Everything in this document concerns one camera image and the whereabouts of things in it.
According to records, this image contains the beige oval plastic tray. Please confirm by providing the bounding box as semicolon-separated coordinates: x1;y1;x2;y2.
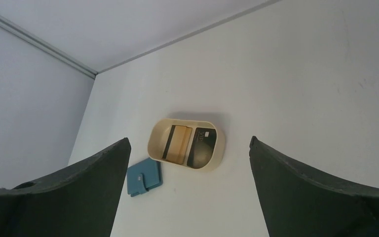
147;118;226;171

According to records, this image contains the blue leather card holder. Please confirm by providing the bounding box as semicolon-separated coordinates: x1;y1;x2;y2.
126;158;163;197

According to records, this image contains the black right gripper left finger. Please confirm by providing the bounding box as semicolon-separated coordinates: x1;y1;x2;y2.
0;138;131;237

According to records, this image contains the black VIP card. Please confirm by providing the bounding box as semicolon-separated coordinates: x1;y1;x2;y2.
187;127;217;169

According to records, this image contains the gold card with black stripe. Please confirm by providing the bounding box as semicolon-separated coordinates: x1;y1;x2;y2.
162;125;192;165

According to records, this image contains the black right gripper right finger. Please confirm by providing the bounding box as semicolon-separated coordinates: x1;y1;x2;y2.
249;137;379;237

